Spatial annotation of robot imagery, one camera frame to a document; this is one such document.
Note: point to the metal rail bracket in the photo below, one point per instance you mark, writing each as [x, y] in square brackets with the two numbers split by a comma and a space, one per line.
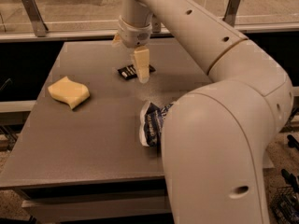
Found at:
[231, 11]
[156, 24]
[39, 27]

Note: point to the black wire basket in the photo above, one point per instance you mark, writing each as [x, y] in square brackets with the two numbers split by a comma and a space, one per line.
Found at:
[284, 206]

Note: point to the blue kettle chip bag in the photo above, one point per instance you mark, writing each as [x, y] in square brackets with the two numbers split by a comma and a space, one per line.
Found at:
[151, 123]

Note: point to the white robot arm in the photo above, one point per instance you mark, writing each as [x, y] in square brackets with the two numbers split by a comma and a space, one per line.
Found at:
[214, 138]

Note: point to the glass barrier panel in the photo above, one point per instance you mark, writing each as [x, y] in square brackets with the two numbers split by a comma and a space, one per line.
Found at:
[87, 15]

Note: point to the middle metal rail bracket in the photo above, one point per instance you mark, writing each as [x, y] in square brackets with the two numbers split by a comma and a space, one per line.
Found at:
[156, 24]

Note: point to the left metal rail bracket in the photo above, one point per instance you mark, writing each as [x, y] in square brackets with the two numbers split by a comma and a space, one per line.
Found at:
[39, 27]

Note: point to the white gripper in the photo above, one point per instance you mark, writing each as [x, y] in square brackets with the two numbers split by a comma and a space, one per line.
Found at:
[135, 35]

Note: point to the right metal rail bracket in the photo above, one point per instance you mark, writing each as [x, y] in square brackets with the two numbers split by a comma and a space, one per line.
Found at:
[231, 11]

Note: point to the black rxbar chocolate bar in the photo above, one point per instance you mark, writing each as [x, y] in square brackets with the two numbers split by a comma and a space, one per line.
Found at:
[128, 72]

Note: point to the yellow sponge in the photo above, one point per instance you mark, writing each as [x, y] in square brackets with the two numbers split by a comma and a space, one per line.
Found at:
[69, 92]

